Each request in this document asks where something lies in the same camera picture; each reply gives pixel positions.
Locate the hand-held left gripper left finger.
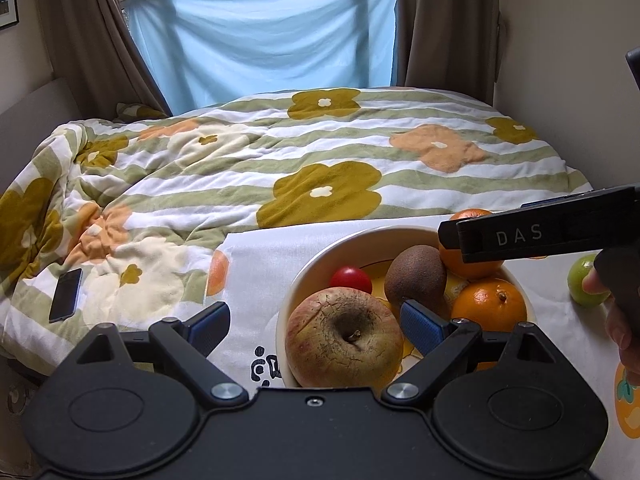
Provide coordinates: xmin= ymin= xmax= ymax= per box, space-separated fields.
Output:
xmin=65 ymin=301 xmax=249 ymax=408

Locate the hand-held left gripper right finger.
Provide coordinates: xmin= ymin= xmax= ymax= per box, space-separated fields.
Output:
xmin=381 ymin=299 xmax=566 ymax=406

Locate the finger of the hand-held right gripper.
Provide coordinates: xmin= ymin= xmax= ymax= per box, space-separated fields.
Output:
xmin=437 ymin=219 xmax=464 ymax=252
xmin=520 ymin=191 xmax=594 ymax=209

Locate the orange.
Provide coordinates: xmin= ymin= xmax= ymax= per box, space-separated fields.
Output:
xmin=457 ymin=279 xmax=529 ymax=336
xmin=439 ymin=208 xmax=506 ymax=281

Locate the brown kiwi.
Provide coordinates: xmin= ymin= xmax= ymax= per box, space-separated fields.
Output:
xmin=384 ymin=245 xmax=447 ymax=311

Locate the red cherry tomato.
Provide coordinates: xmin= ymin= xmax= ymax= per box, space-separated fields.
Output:
xmin=330 ymin=266 xmax=373 ymax=295

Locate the large wrinkled yellow-red apple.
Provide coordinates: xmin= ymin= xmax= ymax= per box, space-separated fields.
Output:
xmin=285 ymin=286 xmax=405 ymax=388

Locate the cream yellow bear-print bowl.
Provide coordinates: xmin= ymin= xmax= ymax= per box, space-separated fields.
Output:
xmin=276 ymin=225 xmax=537 ymax=388

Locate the person's right hand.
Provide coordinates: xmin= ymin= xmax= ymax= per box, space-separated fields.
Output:
xmin=583 ymin=257 xmax=640 ymax=386

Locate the green lime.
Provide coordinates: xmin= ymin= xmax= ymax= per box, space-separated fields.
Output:
xmin=567 ymin=254 xmax=613 ymax=307

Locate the white fruit-print cloth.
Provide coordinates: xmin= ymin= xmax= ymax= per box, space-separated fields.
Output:
xmin=206 ymin=208 xmax=640 ymax=441

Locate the floral striped blanket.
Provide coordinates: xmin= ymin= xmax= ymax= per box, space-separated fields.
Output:
xmin=0 ymin=87 xmax=596 ymax=376

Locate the black smartphone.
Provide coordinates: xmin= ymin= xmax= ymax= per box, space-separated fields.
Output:
xmin=48 ymin=267 xmax=83 ymax=324

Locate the brown curtain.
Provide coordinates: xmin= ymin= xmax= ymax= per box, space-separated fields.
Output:
xmin=32 ymin=0 xmax=173 ymax=121
xmin=392 ymin=0 xmax=501 ymax=108

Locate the floral pillow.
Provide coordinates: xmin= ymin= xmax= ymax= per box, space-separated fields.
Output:
xmin=116 ymin=102 xmax=168 ymax=122

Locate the light blue window cloth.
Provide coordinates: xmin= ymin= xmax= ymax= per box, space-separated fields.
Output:
xmin=122 ymin=0 xmax=401 ymax=116

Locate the beige bed headboard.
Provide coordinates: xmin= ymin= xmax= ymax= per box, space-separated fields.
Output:
xmin=0 ymin=77 xmax=83 ymax=193

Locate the framed wall picture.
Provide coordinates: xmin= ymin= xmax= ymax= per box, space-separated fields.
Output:
xmin=0 ymin=0 xmax=20 ymax=31

